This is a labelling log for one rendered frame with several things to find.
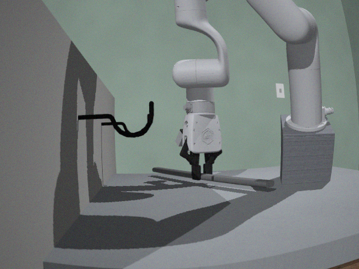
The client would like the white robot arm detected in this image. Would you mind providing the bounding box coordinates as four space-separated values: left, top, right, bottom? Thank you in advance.
172 0 334 132

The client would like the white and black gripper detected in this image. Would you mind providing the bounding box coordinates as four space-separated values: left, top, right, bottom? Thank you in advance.
180 113 222 180

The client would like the grey wall panel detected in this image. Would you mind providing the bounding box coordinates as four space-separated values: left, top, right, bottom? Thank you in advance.
0 0 117 269

